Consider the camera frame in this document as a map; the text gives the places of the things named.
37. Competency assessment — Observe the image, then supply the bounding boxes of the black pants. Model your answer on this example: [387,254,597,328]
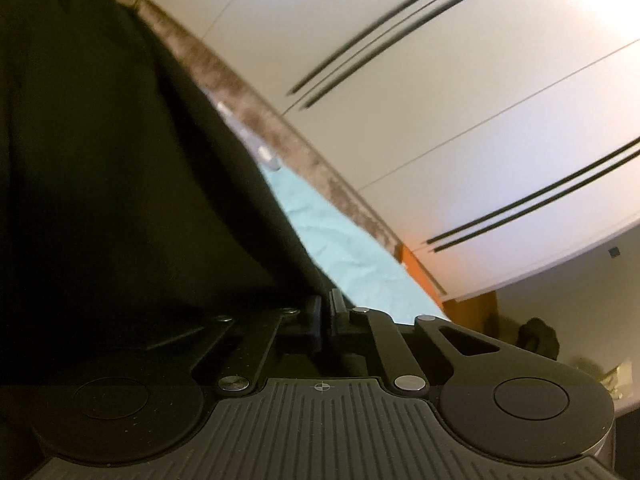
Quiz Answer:
[0,0,352,480]

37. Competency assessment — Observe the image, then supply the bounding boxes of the light blue mushroom bedsheet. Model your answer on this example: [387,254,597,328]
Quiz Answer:
[205,91,447,325]

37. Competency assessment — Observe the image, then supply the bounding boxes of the black bag on floor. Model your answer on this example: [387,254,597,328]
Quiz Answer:
[515,318,560,361]

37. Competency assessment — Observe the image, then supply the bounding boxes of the yellow stool with items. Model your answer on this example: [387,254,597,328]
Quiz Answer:
[570,356,634,401]

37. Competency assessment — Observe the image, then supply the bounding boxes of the white wardrobe with black handles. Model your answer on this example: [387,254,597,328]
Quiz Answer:
[149,0,639,298]

